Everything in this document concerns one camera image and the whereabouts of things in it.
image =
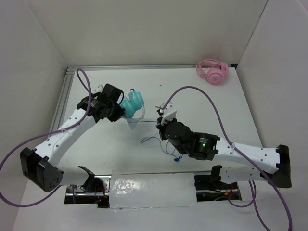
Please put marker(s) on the white taped cover plate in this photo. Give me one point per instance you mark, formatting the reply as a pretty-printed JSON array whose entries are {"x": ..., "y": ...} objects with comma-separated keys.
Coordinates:
[{"x": 152, "y": 190}]

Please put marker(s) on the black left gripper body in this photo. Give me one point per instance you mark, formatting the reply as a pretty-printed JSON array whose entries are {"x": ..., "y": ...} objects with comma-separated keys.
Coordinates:
[{"x": 115, "y": 111}]

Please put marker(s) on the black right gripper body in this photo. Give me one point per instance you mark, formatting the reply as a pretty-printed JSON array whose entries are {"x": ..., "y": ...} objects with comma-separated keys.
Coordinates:
[{"x": 163, "y": 135}]

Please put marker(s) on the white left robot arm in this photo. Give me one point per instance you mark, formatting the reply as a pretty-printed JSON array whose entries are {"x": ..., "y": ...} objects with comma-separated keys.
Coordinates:
[{"x": 40, "y": 164}]

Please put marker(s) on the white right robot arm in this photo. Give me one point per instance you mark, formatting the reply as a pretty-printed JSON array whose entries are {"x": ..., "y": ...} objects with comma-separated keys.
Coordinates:
[{"x": 269, "y": 164}]

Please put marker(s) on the teal headphones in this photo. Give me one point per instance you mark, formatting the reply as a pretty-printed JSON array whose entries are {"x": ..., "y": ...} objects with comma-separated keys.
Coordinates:
[{"x": 132, "y": 104}]

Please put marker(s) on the pink headphones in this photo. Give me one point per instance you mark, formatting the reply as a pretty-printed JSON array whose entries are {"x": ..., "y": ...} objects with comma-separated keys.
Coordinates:
[{"x": 213, "y": 71}]

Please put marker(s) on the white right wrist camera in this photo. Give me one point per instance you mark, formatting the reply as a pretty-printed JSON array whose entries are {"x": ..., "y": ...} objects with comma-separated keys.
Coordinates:
[{"x": 166, "y": 114}]

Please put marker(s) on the aluminium table edge rail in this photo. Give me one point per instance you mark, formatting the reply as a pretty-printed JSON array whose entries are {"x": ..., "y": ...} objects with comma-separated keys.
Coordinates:
[{"x": 68, "y": 80}]

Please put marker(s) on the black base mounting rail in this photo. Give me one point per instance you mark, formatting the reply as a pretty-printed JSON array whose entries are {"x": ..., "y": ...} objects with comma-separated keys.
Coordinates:
[{"x": 98, "y": 195}]

